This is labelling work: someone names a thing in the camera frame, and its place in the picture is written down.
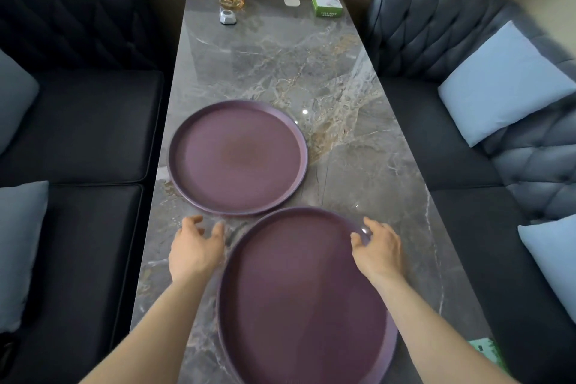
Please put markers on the person's right hand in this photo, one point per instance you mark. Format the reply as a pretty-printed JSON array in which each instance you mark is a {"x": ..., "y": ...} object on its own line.
[{"x": 382, "y": 255}]

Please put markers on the person's left hand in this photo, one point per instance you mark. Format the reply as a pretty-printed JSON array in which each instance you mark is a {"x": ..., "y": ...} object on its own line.
[{"x": 193, "y": 253}]

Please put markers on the person's right thumb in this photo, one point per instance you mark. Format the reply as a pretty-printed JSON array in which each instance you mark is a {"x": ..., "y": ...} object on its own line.
[{"x": 356, "y": 244}]

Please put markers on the person's left thumb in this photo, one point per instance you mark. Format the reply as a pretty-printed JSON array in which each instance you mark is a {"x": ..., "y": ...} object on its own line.
[{"x": 218, "y": 234}]

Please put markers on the purple round plate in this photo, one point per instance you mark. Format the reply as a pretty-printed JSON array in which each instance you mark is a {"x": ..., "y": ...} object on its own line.
[
  {"x": 301, "y": 298},
  {"x": 237, "y": 157}
]

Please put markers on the person's right forearm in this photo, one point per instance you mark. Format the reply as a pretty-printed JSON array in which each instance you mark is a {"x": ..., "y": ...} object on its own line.
[{"x": 432, "y": 334}]

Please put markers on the person's left forearm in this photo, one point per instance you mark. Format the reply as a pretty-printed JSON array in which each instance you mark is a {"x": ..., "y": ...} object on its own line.
[{"x": 153, "y": 334}]

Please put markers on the dark tufted leather sofa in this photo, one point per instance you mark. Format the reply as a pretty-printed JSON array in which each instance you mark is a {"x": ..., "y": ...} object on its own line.
[
  {"x": 85, "y": 127},
  {"x": 450, "y": 158}
]

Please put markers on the green printed card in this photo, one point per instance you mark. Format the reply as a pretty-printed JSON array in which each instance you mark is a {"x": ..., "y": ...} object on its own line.
[{"x": 488, "y": 352}]

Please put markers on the light grey cushion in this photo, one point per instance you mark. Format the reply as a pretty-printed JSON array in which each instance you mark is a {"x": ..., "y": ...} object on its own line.
[
  {"x": 13, "y": 100},
  {"x": 501, "y": 84},
  {"x": 553, "y": 262},
  {"x": 20, "y": 253}
]

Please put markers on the silver table call button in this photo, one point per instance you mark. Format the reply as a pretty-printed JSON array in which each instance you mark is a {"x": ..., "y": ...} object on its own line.
[{"x": 227, "y": 17}]

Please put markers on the green and white tissue box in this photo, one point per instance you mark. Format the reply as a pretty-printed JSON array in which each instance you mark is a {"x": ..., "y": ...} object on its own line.
[{"x": 327, "y": 5}]

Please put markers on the small white square coaster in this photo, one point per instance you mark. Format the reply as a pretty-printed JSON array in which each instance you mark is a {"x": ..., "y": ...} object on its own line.
[{"x": 292, "y": 1}]

